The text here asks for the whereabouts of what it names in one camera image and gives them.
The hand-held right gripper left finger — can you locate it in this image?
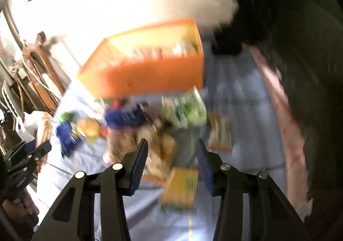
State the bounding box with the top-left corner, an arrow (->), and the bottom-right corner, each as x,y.
32,138 -> 149,241

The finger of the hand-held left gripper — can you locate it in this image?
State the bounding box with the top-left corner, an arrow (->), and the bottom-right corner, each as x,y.
15,140 -> 53,162

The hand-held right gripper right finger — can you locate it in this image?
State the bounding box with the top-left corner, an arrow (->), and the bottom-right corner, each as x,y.
195,138 -> 306,241

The clear bread packet red trim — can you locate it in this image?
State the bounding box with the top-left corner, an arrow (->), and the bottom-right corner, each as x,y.
137,123 -> 177,181

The blue and white snack packet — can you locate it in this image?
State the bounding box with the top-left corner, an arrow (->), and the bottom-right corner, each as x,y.
103,103 -> 150,129

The green and white snack packet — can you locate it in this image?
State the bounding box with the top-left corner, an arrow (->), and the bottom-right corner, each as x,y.
161,87 -> 207,129

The orange cardboard box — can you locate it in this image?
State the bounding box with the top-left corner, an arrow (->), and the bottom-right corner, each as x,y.
77,18 -> 205,97

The white plastic bag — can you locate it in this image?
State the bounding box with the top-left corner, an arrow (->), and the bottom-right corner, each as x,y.
19,111 -> 54,172

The brown cracker packet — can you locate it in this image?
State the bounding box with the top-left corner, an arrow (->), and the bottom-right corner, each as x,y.
107,129 -> 140,162

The small blue snack packet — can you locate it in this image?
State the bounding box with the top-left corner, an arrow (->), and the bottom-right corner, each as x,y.
56,120 -> 81,156

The orange trimmed snack packet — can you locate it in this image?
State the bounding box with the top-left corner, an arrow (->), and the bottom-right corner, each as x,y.
208,114 -> 233,153

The small green snack packet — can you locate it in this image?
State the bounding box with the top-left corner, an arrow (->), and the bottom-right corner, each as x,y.
59,112 -> 75,124

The white metal rack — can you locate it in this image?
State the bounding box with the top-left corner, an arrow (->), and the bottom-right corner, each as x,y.
0,80 -> 26,126

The yellow round snack packet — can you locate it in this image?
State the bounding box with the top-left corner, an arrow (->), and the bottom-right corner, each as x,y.
76,118 -> 101,146

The blue checked tablecloth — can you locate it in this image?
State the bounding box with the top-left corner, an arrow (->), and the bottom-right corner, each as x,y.
36,40 -> 295,241

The carved wooden chair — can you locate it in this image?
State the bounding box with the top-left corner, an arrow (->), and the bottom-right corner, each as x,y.
13,31 -> 70,113

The pink cloth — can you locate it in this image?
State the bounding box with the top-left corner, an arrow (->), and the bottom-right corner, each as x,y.
248,45 -> 314,220

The white power cable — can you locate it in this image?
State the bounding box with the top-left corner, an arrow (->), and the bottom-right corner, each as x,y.
21,56 -> 63,97

